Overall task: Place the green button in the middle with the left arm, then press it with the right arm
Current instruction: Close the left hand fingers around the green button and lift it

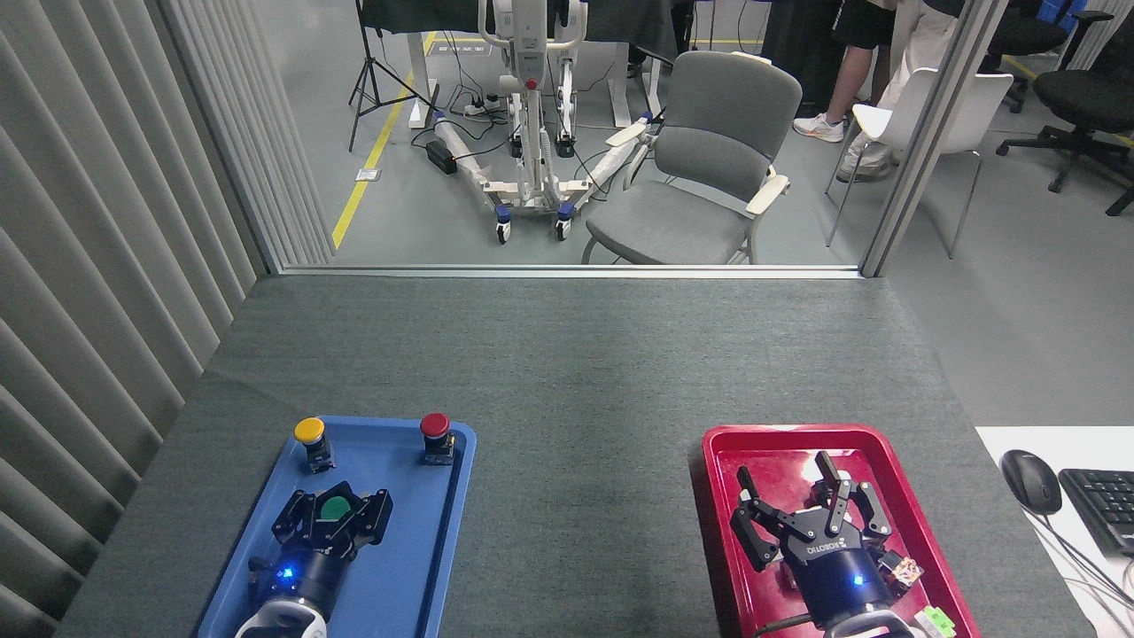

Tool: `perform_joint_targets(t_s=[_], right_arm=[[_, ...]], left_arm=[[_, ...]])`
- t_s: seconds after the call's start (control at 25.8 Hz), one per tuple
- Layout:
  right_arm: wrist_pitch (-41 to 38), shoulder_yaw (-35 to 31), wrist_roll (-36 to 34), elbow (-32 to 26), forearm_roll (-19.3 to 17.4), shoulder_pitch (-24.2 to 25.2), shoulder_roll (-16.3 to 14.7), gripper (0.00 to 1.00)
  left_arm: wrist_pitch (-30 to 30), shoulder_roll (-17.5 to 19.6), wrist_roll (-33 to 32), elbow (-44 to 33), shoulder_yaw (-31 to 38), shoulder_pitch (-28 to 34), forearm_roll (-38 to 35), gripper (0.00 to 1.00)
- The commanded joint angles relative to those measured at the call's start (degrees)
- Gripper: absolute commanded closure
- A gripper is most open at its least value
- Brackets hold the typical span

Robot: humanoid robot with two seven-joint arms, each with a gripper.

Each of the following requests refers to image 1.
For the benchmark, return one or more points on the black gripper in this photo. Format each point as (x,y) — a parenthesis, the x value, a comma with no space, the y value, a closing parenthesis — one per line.
(837,567)
(306,571)

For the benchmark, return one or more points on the green push button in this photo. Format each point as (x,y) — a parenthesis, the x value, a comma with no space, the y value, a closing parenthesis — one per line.
(335,509)

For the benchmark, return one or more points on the yellow push button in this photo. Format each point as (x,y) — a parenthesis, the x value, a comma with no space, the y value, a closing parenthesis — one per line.
(310,431)

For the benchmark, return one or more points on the red push button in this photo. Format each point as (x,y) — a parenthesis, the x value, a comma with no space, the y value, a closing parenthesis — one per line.
(434,425)

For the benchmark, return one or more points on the blue plastic tray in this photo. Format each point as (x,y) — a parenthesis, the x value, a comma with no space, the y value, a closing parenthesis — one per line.
(399,549)

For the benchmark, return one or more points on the red plastic tray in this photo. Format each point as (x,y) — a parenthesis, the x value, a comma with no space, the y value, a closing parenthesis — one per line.
(886,461)

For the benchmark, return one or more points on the green and white block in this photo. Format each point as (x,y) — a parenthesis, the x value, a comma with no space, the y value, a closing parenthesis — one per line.
(937,622)

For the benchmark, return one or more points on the white side desk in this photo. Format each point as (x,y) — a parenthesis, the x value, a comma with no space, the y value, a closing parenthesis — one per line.
(1019,558)

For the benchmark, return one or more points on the black computer mouse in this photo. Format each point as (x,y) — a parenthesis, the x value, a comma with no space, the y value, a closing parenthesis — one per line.
(1030,481)

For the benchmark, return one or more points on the black keyboard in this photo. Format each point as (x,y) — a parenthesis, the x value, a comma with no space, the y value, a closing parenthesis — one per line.
(1103,509)

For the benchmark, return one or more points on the black power adapter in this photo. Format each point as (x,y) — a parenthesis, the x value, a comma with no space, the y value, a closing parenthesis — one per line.
(441,157)

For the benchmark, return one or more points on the grey armchair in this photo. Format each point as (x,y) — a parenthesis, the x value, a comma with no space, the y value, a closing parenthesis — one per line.
(700,151)

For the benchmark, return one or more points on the white stand on wheels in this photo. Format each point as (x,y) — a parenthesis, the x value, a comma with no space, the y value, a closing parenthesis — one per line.
(530,133)

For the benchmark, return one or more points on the white power strip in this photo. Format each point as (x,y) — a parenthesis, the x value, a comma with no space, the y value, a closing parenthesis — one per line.
(480,106)

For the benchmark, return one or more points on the white plastic chair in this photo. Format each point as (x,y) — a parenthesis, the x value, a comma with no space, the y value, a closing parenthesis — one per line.
(988,115)

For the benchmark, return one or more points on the black tripod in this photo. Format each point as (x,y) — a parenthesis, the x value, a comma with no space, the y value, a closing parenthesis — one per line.
(363,44)

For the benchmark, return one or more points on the person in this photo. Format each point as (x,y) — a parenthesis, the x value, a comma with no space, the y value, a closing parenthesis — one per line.
(859,22)
(917,35)

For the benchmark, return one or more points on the black office chair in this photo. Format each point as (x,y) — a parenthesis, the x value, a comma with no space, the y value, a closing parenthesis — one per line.
(1085,97)
(1019,35)

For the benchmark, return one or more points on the black switch with amber lens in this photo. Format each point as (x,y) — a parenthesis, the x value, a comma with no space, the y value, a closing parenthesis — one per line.
(904,570)

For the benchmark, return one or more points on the silver frame rail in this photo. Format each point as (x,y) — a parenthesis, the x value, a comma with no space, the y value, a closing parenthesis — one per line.
(567,272)

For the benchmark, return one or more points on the silver frame post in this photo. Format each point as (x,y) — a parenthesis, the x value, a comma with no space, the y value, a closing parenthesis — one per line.
(930,142)

